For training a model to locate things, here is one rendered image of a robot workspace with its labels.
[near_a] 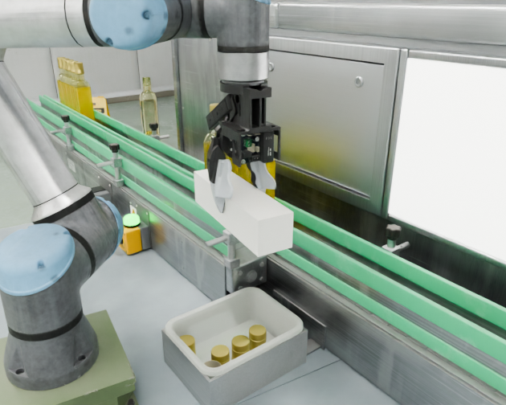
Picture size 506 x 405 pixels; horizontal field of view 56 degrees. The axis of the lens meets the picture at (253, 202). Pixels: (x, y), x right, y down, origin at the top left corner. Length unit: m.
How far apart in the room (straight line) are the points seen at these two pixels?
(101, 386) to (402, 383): 0.50
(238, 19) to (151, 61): 6.79
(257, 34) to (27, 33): 0.29
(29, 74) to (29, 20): 6.26
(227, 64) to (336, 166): 0.48
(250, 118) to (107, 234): 0.37
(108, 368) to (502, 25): 0.84
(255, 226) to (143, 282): 0.59
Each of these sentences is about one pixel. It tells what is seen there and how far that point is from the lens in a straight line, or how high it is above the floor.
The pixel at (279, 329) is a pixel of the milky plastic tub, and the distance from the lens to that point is 0.98.
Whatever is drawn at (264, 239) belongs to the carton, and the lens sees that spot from 0.70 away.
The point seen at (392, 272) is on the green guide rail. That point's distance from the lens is 0.94.
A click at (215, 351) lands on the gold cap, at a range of 0.90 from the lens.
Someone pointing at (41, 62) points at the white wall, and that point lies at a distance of 6.93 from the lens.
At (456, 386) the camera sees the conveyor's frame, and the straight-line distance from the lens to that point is 0.83.
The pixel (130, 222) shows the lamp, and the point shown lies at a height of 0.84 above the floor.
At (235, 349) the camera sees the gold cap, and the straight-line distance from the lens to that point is 0.92.
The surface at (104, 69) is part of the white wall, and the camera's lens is 7.19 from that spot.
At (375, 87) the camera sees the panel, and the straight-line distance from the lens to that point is 0.99.
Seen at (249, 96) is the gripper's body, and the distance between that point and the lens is 0.67.
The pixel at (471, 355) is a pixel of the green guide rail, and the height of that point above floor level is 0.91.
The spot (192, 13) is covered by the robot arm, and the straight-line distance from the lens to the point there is 0.69.
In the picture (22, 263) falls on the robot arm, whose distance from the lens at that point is 0.77.
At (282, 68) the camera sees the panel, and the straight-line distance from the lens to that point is 1.18.
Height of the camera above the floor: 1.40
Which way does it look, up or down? 23 degrees down
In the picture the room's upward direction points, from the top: straight up
